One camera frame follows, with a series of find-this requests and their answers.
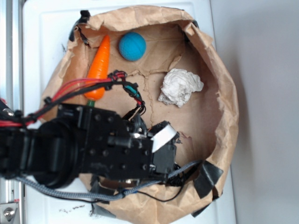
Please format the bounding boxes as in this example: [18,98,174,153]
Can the white tray base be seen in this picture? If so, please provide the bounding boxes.
[20,0,238,224]

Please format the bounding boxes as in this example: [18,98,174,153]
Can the brown paper bag tray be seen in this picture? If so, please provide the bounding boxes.
[43,5,239,224]

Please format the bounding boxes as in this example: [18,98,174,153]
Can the crumpled white paper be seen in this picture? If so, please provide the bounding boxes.
[158,69,204,108]

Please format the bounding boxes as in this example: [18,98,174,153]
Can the red and black wire bundle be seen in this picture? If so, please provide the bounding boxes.
[0,70,147,128]

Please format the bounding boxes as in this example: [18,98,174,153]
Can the aluminium frame rail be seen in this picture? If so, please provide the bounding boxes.
[0,0,26,224]

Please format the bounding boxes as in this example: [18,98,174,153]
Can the blue ball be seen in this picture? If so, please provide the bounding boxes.
[119,32,146,61]

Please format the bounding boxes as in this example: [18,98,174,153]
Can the orange plastic carrot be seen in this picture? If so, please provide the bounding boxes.
[84,35,110,107]

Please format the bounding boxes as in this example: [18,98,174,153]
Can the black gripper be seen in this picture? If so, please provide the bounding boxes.
[126,120,179,183]

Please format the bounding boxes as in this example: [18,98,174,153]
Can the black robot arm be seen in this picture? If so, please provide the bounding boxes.
[0,104,179,189]

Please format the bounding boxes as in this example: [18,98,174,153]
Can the black mounting bracket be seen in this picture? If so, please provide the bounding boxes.
[0,98,14,116]

